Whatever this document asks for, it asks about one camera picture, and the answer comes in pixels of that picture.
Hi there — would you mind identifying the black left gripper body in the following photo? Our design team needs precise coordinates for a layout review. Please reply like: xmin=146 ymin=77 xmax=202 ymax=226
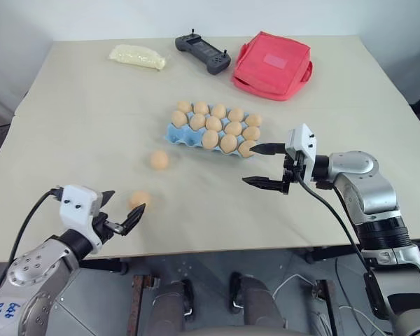
xmin=92 ymin=209 xmax=124 ymax=246

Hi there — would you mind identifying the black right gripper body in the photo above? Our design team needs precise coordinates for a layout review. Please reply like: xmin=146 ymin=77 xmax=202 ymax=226
xmin=281 ymin=153 xmax=308 ymax=195

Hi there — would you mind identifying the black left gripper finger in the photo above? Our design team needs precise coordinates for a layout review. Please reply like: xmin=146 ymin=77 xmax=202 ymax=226
xmin=120 ymin=203 xmax=148 ymax=237
xmin=97 ymin=190 xmax=116 ymax=214

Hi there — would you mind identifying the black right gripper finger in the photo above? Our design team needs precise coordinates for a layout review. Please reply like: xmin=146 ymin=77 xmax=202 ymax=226
xmin=241 ymin=176 xmax=288 ymax=195
xmin=249 ymin=141 xmax=288 ymax=157

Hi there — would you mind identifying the blue egg carton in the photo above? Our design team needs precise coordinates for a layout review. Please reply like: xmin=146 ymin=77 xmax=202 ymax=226
xmin=164 ymin=101 xmax=260 ymax=160

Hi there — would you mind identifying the red fabric bag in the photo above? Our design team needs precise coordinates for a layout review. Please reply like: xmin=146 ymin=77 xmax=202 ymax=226
xmin=230 ymin=30 xmax=315 ymax=102

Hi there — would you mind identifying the black handheld remote controller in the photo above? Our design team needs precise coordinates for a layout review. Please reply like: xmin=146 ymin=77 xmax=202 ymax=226
xmin=174 ymin=29 xmax=232 ymax=76

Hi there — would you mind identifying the clear bag of white rice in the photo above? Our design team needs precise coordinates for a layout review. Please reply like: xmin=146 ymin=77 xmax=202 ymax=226
xmin=108 ymin=43 xmax=169 ymax=72

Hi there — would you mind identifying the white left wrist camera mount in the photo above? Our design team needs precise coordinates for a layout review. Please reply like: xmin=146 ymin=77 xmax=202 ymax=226
xmin=58 ymin=184 xmax=103 ymax=248

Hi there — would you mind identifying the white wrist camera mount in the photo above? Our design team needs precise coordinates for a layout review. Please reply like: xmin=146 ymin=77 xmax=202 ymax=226
xmin=58 ymin=184 xmax=103 ymax=248
xmin=285 ymin=122 xmax=318 ymax=183

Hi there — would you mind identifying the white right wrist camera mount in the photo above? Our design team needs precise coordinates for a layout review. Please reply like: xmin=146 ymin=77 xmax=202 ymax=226
xmin=285 ymin=122 xmax=318 ymax=183

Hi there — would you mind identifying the black table frame foot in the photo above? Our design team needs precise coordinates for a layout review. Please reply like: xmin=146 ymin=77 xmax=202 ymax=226
xmin=77 ymin=258 xmax=129 ymax=276
xmin=304 ymin=244 xmax=361 ymax=265

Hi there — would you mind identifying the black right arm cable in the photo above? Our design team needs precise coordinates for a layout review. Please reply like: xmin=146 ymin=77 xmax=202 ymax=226
xmin=293 ymin=159 xmax=384 ymax=319

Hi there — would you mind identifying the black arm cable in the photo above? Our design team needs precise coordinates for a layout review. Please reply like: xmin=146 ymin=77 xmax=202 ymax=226
xmin=0 ymin=187 xmax=64 ymax=291
xmin=293 ymin=159 xmax=384 ymax=319

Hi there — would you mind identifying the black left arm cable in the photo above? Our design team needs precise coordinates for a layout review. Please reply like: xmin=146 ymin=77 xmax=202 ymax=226
xmin=0 ymin=187 xmax=64 ymax=291

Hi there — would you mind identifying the rusty metal bracket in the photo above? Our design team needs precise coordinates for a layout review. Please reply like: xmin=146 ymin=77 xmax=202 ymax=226
xmin=311 ymin=279 xmax=338 ymax=336
xmin=131 ymin=274 xmax=153 ymax=336

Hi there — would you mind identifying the white floor cable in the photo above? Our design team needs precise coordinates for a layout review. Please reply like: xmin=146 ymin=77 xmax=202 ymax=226
xmin=272 ymin=273 xmax=384 ymax=336

